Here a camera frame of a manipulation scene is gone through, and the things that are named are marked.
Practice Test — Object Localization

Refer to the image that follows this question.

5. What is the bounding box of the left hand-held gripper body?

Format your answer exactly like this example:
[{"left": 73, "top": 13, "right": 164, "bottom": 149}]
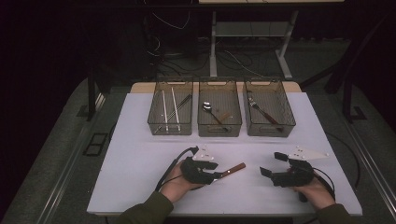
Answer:
[{"left": 179, "top": 144, "right": 217, "bottom": 186}]

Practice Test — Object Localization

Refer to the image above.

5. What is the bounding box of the transparent brown plastic bin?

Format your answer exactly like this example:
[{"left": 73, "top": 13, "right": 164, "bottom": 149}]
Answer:
[
  {"left": 197, "top": 77, "right": 243, "bottom": 138},
  {"left": 242, "top": 77, "right": 297, "bottom": 138},
  {"left": 147, "top": 77, "right": 194, "bottom": 136}
]

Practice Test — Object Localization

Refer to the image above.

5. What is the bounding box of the small wooden spoon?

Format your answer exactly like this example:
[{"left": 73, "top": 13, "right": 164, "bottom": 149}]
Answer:
[{"left": 218, "top": 111, "right": 233, "bottom": 124}]

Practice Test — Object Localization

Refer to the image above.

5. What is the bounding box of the person's right hand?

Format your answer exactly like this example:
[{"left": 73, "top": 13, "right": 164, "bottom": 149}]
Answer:
[{"left": 292, "top": 178, "right": 336, "bottom": 211}]

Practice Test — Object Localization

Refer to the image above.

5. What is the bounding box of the tangle of black floor cables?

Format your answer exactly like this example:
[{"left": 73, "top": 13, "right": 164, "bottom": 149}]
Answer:
[{"left": 146, "top": 34, "right": 281, "bottom": 78}]

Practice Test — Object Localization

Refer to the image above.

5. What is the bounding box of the right hand-held gripper black cable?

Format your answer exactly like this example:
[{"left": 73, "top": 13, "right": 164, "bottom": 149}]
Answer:
[{"left": 312, "top": 167, "right": 336, "bottom": 200}]

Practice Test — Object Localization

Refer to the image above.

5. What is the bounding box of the black metal stand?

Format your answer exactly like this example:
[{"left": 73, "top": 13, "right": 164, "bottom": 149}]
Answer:
[
  {"left": 300, "top": 15, "right": 396, "bottom": 124},
  {"left": 86, "top": 66, "right": 112, "bottom": 122}
]

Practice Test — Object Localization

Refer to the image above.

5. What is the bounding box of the person's left hand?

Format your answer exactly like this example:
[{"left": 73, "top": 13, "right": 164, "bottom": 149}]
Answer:
[{"left": 160, "top": 161, "right": 204, "bottom": 203}]

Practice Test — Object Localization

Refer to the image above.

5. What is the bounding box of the white table mat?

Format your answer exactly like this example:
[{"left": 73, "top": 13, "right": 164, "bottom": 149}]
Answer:
[{"left": 86, "top": 91, "right": 363, "bottom": 217}]

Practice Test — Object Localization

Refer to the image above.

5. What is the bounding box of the metal floor rail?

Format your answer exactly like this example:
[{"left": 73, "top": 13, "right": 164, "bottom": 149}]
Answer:
[
  {"left": 36, "top": 92, "right": 107, "bottom": 224},
  {"left": 344, "top": 119, "right": 396, "bottom": 214}
]

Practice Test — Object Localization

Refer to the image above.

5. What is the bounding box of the black floor cable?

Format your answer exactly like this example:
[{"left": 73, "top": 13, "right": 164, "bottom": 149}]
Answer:
[{"left": 325, "top": 132, "right": 361, "bottom": 189}]

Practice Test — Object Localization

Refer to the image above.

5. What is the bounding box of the hand-held gripper black cable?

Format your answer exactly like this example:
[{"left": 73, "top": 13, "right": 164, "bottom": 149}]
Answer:
[
  {"left": 312, "top": 167, "right": 336, "bottom": 200},
  {"left": 154, "top": 146, "right": 200, "bottom": 192}
]

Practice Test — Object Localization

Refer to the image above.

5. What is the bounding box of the white hanging cable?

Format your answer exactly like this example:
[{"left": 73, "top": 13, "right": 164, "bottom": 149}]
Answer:
[{"left": 143, "top": 0, "right": 191, "bottom": 31}]

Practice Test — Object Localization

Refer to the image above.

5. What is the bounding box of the white desk with metal legs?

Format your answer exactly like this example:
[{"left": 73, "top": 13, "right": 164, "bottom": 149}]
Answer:
[{"left": 198, "top": 0, "right": 345, "bottom": 80}]

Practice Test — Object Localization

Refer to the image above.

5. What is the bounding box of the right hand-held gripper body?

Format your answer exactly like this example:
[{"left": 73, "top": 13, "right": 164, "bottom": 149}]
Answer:
[{"left": 270, "top": 146, "right": 331, "bottom": 189}]

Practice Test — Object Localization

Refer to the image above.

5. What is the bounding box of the metal spoon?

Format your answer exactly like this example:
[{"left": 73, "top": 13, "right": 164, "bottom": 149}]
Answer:
[{"left": 202, "top": 101, "right": 231, "bottom": 133}]

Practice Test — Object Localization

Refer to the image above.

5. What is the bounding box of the left hand-held gripper black cable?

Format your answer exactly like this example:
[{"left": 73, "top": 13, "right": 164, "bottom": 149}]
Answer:
[{"left": 154, "top": 146, "right": 200, "bottom": 192}]

